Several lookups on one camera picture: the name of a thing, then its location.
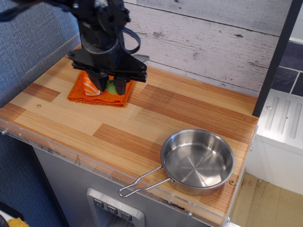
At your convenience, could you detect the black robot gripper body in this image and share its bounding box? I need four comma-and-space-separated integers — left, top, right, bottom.
68, 41, 147, 82

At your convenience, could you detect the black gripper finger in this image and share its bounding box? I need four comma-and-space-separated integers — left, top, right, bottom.
114, 76, 127, 96
87, 70, 109, 92

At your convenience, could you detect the green handled grey spatula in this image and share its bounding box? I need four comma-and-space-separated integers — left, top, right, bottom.
106, 54, 150, 94

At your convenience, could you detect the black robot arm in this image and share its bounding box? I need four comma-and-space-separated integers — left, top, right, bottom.
0, 0, 147, 102

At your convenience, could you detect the orange folded cloth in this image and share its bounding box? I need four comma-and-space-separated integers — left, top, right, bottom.
68, 71, 134, 107

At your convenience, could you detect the salmon sushi toy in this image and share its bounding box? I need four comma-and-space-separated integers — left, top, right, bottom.
83, 73, 101, 96

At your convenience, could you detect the stainless steel pan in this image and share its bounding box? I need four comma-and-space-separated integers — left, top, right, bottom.
119, 129, 235, 198

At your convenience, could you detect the silver dispenser button panel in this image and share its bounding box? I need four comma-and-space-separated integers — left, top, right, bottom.
87, 188, 146, 227

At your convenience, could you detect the yellow object bottom corner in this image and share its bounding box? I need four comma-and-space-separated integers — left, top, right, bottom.
8, 218, 29, 227

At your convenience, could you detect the white ribbed appliance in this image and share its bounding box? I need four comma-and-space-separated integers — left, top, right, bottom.
245, 89, 303, 194

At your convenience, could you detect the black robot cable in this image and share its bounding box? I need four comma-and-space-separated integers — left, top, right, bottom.
122, 27, 142, 54

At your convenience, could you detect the dark grey right post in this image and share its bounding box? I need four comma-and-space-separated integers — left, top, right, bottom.
252, 0, 303, 117

